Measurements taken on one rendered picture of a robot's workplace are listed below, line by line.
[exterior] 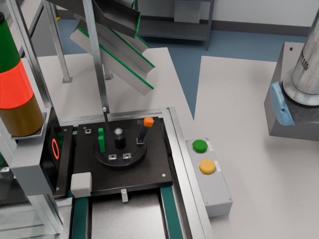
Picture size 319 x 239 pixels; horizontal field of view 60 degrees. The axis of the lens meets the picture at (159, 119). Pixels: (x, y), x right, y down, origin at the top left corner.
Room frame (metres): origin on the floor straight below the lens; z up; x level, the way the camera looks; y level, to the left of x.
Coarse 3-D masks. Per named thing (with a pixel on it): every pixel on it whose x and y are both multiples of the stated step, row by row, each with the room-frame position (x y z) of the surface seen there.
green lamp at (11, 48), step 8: (0, 24) 0.28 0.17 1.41; (0, 32) 0.28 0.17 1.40; (8, 32) 0.29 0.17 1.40; (0, 40) 0.27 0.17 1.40; (8, 40) 0.28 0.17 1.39; (0, 48) 0.27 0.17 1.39; (8, 48) 0.28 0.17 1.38; (16, 48) 0.29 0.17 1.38; (0, 56) 0.27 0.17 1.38; (8, 56) 0.27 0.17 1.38; (16, 56) 0.29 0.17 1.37; (0, 64) 0.27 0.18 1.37; (8, 64) 0.27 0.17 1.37; (16, 64) 0.28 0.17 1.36; (0, 72) 0.26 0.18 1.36
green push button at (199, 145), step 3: (195, 141) 0.52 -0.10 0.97; (198, 141) 0.52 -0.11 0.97; (201, 141) 0.52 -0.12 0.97; (204, 141) 0.52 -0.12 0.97; (195, 144) 0.51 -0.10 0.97; (198, 144) 0.51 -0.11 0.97; (201, 144) 0.51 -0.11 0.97; (204, 144) 0.51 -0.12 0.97; (195, 147) 0.50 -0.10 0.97; (198, 147) 0.50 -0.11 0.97; (201, 147) 0.50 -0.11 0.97; (204, 147) 0.50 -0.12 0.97; (195, 150) 0.50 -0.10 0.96; (198, 150) 0.49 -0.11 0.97; (201, 150) 0.49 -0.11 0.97; (204, 150) 0.49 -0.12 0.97
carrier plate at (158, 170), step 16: (80, 128) 0.58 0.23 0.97; (96, 128) 0.58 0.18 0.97; (112, 128) 0.58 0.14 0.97; (160, 128) 0.58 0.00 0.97; (80, 144) 0.51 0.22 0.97; (160, 144) 0.51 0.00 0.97; (80, 160) 0.46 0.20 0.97; (144, 160) 0.46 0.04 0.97; (160, 160) 0.46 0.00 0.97; (96, 176) 0.41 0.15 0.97; (112, 176) 0.41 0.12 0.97; (128, 176) 0.41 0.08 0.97; (144, 176) 0.41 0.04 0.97; (160, 176) 0.41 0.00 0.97; (96, 192) 0.36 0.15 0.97; (112, 192) 0.37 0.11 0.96
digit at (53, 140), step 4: (52, 128) 0.31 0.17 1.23; (52, 132) 0.30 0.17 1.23; (52, 136) 0.30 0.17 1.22; (52, 140) 0.29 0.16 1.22; (56, 140) 0.31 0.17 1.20; (48, 144) 0.27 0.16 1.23; (52, 144) 0.29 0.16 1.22; (56, 144) 0.30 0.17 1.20; (48, 148) 0.27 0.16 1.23; (52, 148) 0.28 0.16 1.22; (56, 148) 0.30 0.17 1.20; (60, 148) 0.31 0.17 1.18; (52, 152) 0.27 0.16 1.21; (56, 152) 0.29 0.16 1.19; (60, 152) 0.31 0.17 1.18; (52, 156) 0.27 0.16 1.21; (56, 156) 0.28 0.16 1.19; (56, 160) 0.28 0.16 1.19; (56, 164) 0.27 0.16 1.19; (56, 168) 0.27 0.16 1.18
